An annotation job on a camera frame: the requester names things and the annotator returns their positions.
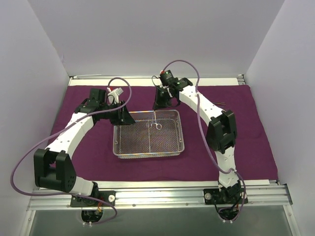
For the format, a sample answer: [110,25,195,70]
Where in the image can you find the steel surgical scissors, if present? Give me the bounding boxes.
[150,110,162,130]

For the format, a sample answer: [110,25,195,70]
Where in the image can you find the wire mesh instrument tray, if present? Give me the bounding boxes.
[113,110,185,159]

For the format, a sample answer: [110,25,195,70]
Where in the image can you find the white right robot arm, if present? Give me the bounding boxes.
[153,70,241,203]

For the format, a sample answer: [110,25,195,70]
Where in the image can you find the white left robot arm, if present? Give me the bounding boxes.
[33,88,135,206]

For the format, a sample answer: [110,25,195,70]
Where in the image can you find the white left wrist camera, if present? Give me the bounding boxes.
[107,88,124,104]

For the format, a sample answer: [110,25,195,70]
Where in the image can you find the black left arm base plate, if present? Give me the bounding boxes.
[70,190,116,207]

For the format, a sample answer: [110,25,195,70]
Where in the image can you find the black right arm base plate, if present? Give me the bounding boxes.
[203,187,244,205]

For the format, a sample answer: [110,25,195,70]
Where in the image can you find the aluminium front frame rail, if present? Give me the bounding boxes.
[28,186,293,210]

